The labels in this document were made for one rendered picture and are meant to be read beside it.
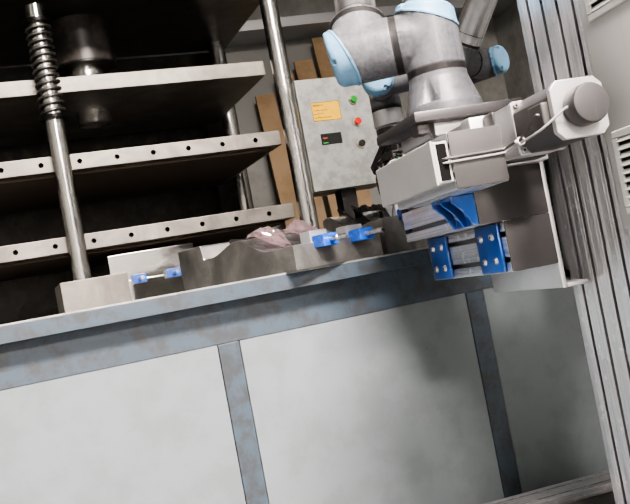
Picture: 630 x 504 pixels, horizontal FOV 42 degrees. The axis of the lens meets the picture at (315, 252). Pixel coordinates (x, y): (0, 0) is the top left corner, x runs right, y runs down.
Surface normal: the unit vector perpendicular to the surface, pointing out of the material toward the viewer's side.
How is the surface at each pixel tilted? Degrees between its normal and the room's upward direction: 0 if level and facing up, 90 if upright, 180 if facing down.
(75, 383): 90
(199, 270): 90
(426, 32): 90
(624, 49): 90
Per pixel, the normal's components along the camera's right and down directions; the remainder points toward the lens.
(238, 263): -0.77, 0.12
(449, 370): 0.35, -0.10
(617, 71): -0.95, 0.17
